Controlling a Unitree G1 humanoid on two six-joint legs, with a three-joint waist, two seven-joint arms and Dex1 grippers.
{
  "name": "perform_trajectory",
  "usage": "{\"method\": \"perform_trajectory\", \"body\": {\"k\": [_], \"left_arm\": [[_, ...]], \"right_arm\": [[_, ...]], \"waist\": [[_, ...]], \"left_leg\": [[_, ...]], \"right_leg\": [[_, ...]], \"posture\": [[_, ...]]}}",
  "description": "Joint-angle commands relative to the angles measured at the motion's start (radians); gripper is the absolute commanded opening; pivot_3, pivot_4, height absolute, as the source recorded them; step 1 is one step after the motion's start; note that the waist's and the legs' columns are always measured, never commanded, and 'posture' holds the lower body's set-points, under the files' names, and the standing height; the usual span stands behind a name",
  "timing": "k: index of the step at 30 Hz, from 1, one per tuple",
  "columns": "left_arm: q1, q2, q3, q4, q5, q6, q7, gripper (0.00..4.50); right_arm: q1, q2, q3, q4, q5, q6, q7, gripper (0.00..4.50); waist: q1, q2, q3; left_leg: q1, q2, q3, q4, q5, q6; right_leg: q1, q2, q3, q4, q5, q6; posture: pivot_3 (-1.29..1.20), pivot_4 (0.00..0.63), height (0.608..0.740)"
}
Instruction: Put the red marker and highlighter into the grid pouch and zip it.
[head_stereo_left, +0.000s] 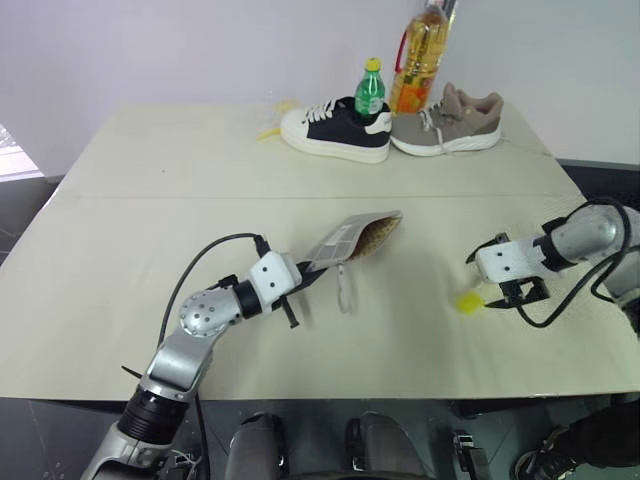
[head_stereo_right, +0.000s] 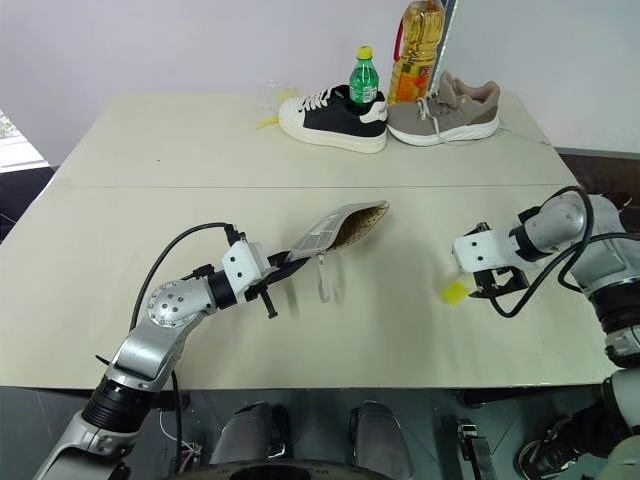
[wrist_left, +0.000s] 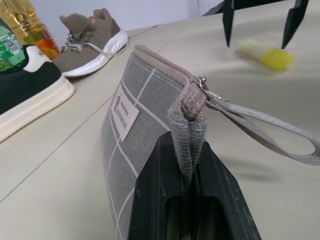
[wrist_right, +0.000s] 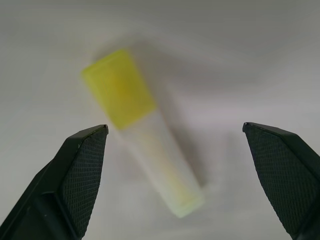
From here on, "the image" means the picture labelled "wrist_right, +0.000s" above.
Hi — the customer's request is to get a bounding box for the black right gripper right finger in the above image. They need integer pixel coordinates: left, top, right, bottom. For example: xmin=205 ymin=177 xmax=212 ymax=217
xmin=242 ymin=121 xmax=320 ymax=240

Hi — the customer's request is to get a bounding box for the yellow highlighter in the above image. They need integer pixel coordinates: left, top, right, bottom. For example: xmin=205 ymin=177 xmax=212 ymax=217
xmin=80 ymin=48 xmax=206 ymax=219

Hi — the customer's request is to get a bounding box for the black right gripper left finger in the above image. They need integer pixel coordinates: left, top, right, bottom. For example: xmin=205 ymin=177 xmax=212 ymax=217
xmin=0 ymin=124 xmax=109 ymax=240

